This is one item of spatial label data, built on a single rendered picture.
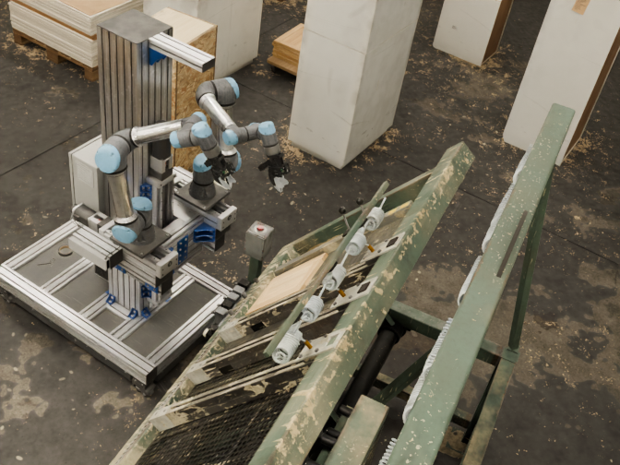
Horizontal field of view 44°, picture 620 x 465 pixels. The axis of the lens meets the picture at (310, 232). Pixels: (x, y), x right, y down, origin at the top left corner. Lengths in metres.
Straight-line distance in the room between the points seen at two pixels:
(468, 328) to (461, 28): 6.47
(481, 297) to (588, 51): 4.68
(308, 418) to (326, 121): 4.19
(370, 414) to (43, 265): 3.11
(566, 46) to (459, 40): 1.94
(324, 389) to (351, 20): 3.84
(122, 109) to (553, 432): 3.13
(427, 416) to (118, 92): 2.44
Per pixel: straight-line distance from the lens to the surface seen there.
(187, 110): 5.60
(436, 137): 7.14
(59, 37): 7.41
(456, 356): 2.14
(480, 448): 3.79
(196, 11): 6.71
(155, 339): 4.66
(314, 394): 2.38
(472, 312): 2.27
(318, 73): 6.14
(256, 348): 3.20
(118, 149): 3.58
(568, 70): 6.92
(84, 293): 4.94
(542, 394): 5.21
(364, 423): 2.44
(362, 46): 5.85
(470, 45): 8.50
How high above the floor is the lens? 3.75
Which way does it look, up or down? 41 degrees down
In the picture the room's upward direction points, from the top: 10 degrees clockwise
